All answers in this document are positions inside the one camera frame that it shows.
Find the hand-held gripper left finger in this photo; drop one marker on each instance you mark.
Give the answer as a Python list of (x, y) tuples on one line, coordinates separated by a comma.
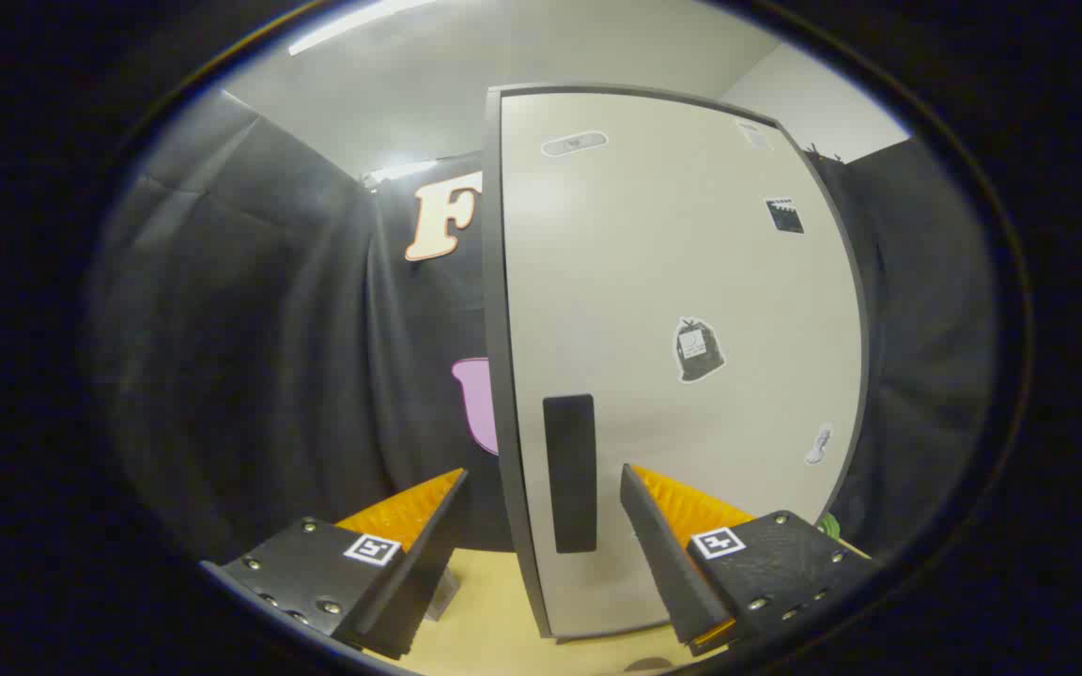
[(419, 573)]

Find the black backdrop cloth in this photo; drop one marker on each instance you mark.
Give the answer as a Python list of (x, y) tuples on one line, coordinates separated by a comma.
[(250, 329)]

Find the green striped object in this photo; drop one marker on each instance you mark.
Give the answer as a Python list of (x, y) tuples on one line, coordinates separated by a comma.
[(829, 526)]

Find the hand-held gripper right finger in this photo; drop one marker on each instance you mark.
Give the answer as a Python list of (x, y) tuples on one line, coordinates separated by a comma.
[(668, 563)]

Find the grey shoe cabinet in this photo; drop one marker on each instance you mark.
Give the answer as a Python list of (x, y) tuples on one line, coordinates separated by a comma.
[(496, 329)]

